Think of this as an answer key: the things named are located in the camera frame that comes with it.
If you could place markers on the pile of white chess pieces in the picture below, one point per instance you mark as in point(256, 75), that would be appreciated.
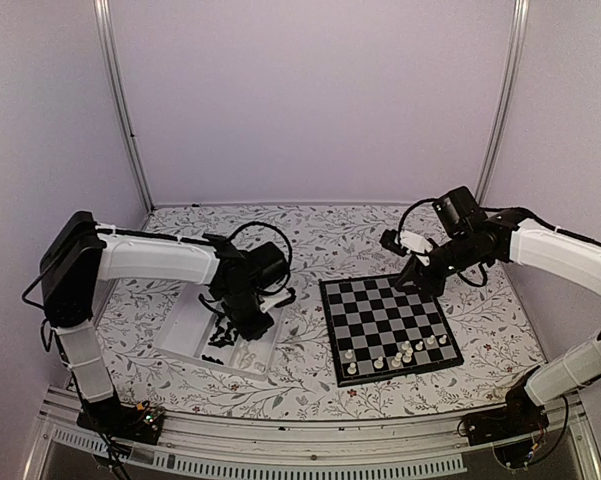
point(253, 360)

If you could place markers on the aluminium frame post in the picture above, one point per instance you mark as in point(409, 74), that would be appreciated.
point(512, 66)
point(106, 36)

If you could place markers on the pile of black chess pieces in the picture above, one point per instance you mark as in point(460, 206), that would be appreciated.
point(220, 343)

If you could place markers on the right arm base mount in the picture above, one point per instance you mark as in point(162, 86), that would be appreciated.
point(518, 417)

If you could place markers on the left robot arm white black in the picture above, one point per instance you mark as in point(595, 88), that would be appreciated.
point(86, 252)

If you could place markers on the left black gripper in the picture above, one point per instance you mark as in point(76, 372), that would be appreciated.
point(249, 332)

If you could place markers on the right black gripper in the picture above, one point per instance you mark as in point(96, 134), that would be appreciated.
point(414, 272)

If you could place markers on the front aluminium rail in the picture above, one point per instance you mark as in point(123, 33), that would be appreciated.
point(389, 430)

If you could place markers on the floral patterned table mat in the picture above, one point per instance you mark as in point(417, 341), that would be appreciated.
point(493, 332)

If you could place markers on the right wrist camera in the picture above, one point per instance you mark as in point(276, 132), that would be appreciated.
point(405, 242)

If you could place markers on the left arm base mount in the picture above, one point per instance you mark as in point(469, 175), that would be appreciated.
point(141, 423)

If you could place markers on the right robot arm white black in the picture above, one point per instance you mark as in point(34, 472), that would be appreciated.
point(555, 271)

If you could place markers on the black grey chessboard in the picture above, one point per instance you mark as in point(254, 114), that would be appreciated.
point(369, 316)

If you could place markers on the right aluminium frame post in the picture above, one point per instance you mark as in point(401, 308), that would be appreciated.
point(512, 66)

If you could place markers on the left aluminium frame post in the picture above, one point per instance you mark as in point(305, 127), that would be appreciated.
point(106, 36)

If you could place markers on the clear plastic piece tray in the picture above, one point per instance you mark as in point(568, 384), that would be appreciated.
point(194, 335)

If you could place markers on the white bishop piece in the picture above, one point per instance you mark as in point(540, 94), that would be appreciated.
point(396, 361)

